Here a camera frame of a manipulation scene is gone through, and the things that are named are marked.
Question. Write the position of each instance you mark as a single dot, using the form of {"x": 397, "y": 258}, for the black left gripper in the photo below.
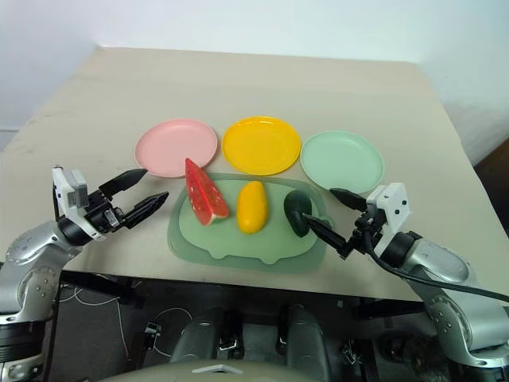
{"x": 102, "y": 213}

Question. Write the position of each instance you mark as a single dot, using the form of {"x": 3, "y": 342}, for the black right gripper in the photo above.
{"x": 360, "y": 238}

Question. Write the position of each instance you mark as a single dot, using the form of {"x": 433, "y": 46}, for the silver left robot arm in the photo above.
{"x": 32, "y": 247}

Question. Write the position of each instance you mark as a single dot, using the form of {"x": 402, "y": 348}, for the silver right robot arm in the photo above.
{"x": 442, "y": 263}

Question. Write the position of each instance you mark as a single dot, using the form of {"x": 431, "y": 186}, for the light green plate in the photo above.
{"x": 342, "y": 161}

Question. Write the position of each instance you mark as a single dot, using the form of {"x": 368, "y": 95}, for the pink plate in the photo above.
{"x": 175, "y": 147}

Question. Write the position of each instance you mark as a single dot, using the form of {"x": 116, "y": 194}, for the yellow plate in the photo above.
{"x": 260, "y": 145}

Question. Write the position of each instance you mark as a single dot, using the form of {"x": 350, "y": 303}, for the dark green avocado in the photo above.
{"x": 296, "y": 203}

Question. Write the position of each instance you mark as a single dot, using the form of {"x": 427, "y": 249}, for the red watermelon slice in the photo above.
{"x": 204, "y": 195}

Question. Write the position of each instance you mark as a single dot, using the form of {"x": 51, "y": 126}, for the yellow mango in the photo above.
{"x": 251, "y": 209}

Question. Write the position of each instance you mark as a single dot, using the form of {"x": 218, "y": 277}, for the translucent green tray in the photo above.
{"x": 222, "y": 242}

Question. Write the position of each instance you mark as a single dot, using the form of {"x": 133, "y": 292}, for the dark grey rounded shape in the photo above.
{"x": 308, "y": 338}
{"x": 200, "y": 338}

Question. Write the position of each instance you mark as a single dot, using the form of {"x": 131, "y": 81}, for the grey robot torso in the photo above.
{"x": 167, "y": 374}

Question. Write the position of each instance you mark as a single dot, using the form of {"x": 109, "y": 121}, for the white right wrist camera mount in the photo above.
{"x": 391, "y": 203}

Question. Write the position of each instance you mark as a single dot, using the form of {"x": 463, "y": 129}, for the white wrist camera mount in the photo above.
{"x": 71, "y": 187}
{"x": 391, "y": 203}

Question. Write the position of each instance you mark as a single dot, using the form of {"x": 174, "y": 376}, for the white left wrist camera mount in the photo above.
{"x": 71, "y": 187}

